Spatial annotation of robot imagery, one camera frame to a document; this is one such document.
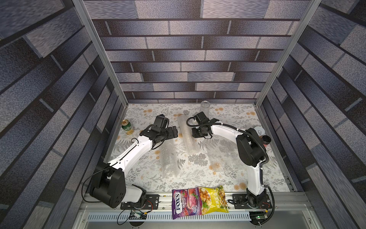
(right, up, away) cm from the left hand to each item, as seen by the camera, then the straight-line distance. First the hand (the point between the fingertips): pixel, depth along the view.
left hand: (173, 131), depth 85 cm
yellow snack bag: (+22, -34, -14) cm, 43 cm away
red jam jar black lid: (+60, -6, +5) cm, 60 cm away
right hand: (+13, -3, +13) cm, 18 cm away
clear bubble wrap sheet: (+31, -15, +7) cm, 35 cm away
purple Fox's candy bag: (+8, -35, -14) cm, 38 cm away
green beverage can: (-33, +3, +9) cm, 34 cm away
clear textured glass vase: (+21, +15, +8) cm, 27 cm away
